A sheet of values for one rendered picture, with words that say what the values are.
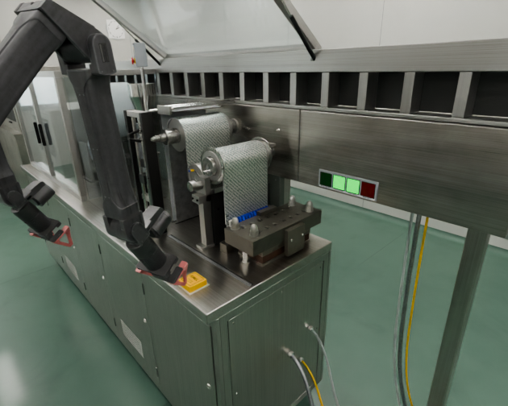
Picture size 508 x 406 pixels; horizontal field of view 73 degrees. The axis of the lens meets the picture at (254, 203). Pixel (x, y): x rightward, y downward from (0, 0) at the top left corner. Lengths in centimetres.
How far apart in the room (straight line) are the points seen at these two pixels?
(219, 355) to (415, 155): 90
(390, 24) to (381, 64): 262
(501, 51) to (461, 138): 23
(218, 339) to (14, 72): 91
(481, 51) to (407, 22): 267
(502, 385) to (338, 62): 189
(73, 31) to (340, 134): 91
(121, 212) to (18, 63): 33
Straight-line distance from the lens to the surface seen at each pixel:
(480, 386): 239
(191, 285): 120
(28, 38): 69
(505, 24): 352
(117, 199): 79
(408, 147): 120
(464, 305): 151
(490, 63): 112
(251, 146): 141
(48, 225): 131
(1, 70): 66
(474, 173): 115
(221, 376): 132
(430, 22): 369
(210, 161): 130
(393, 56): 121
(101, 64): 72
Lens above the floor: 160
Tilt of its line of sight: 22 degrees down
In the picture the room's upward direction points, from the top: 1 degrees counter-clockwise
